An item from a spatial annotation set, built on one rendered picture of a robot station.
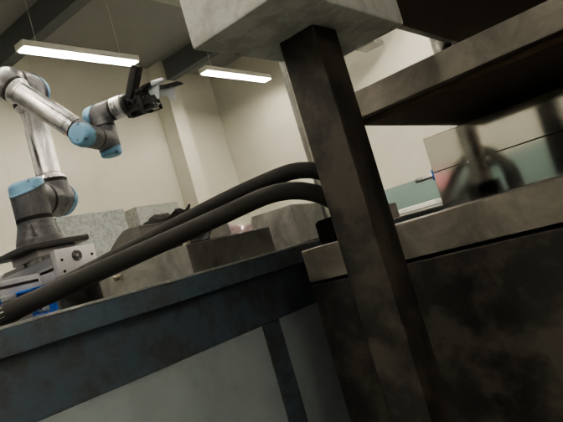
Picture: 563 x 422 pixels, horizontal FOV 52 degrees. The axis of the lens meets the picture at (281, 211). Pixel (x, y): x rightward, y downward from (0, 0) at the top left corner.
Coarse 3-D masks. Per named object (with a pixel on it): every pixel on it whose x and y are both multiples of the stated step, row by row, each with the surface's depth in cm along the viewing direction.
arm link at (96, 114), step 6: (102, 102) 199; (90, 108) 200; (96, 108) 199; (102, 108) 198; (108, 108) 198; (84, 114) 200; (90, 114) 199; (96, 114) 199; (102, 114) 199; (108, 114) 198; (84, 120) 200; (90, 120) 200; (96, 120) 199; (102, 120) 199; (108, 120) 200; (114, 120) 201
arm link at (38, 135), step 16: (32, 80) 205; (48, 96) 214; (16, 112) 208; (32, 128) 205; (48, 128) 209; (32, 144) 205; (48, 144) 206; (32, 160) 206; (48, 160) 205; (48, 176) 203; (64, 176) 207; (64, 192) 204; (64, 208) 204
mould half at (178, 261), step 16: (144, 224) 124; (224, 224) 141; (128, 240) 125; (208, 240) 119; (224, 240) 122; (240, 240) 126; (256, 240) 130; (272, 240) 134; (160, 256) 119; (176, 256) 116; (192, 256) 114; (208, 256) 117; (224, 256) 121; (240, 256) 125; (128, 272) 126; (144, 272) 123; (160, 272) 120; (176, 272) 116; (192, 272) 114; (112, 288) 130; (128, 288) 127
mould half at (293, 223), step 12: (300, 204) 159; (312, 204) 170; (252, 216) 156; (264, 216) 155; (276, 216) 154; (288, 216) 152; (300, 216) 157; (312, 216) 166; (252, 228) 156; (276, 228) 154; (288, 228) 152; (300, 228) 154; (312, 228) 163; (276, 240) 154; (288, 240) 153; (300, 240) 151
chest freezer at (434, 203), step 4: (432, 200) 748; (436, 200) 749; (440, 200) 758; (416, 204) 762; (420, 204) 758; (424, 204) 755; (428, 204) 752; (432, 204) 749; (436, 204) 750; (440, 204) 757; (404, 208) 772; (408, 208) 769; (412, 208) 765; (416, 208) 762; (420, 208) 760; (424, 208) 757; (400, 212) 775; (404, 212) 773; (408, 212) 770; (412, 212) 767
